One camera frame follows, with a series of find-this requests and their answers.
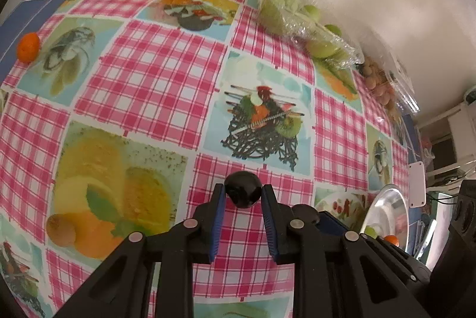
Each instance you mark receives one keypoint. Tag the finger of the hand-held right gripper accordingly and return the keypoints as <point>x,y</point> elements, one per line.
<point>333,221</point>

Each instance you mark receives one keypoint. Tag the pink checked printed tablecloth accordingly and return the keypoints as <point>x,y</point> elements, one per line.
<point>148,80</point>

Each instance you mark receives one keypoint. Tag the orange tangerine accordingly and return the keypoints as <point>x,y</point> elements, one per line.
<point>390,240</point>
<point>28,47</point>

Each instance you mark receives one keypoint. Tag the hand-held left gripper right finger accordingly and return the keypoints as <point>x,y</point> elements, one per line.
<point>269,225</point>

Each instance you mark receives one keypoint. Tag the bag of green apples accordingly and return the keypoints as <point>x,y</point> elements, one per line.
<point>290,13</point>

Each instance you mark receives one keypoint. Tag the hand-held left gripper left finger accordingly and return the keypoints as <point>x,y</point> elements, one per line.
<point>218,225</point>

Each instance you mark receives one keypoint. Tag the dark plum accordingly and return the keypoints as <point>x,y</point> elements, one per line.
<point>306,214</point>
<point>242,188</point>

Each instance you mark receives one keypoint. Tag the round metal plate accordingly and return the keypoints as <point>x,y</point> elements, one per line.
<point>386,210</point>

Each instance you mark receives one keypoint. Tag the black speaker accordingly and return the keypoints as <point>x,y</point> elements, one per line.
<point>463,214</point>

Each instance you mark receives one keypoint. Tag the white shelf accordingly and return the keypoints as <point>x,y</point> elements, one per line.
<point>461,124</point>

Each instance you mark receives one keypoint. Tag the clear box of longans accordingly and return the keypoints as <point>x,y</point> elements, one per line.
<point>383,87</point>

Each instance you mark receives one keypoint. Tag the brown kiwi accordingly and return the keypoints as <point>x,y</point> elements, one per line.
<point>61,230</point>

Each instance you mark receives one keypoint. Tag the small green fruit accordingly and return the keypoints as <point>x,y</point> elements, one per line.
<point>370,231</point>

